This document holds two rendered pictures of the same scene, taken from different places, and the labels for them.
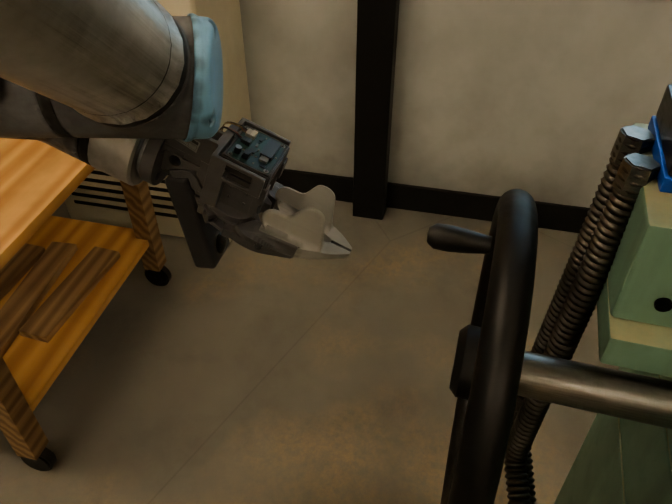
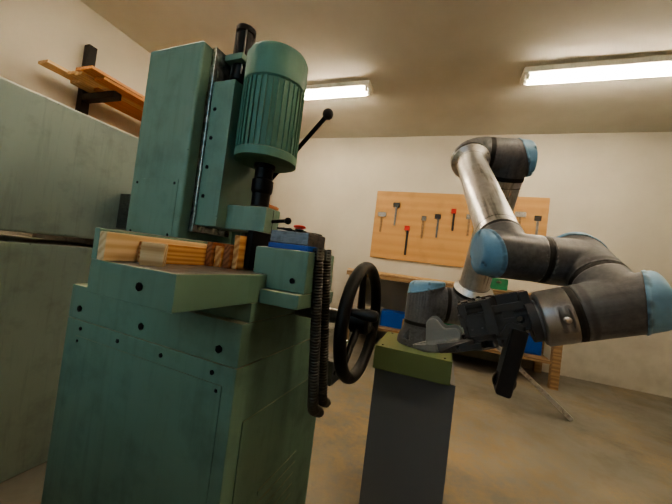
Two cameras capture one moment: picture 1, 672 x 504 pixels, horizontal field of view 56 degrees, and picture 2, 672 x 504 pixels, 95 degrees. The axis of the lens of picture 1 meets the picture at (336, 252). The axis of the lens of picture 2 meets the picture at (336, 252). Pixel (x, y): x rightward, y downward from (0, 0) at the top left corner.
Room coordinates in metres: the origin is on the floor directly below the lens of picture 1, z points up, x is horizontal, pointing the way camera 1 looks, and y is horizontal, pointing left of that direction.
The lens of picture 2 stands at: (1.08, -0.11, 0.95)
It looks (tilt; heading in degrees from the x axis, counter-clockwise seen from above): 1 degrees up; 187
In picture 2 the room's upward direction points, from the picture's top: 7 degrees clockwise
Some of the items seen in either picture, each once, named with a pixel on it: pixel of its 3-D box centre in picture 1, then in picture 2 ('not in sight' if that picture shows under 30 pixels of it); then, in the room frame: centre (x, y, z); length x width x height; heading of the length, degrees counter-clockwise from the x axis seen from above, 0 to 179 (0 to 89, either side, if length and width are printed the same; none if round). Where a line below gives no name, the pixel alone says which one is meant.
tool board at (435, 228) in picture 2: not in sight; (452, 229); (-2.88, 0.81, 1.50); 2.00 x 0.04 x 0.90; 77
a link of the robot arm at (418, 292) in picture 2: not in sight; (427, 300); (-0.28, 0.14, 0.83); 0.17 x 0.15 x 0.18; 88
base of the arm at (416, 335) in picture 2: not in sight; (420, 332); (-0.29, 0.13, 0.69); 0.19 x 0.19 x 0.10
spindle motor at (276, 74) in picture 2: not in sight; (272, 112); (0.23, -0.45, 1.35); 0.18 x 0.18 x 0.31
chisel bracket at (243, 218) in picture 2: not in sight; (252, 222); (0.22, -0.47, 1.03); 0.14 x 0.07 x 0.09; 74
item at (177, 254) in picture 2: not in sight; (248, 259); (0.25, -0.45, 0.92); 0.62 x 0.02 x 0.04; 164
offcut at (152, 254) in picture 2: not in sight; (154, 254); (0.58, -0.49, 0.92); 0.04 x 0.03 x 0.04; 117
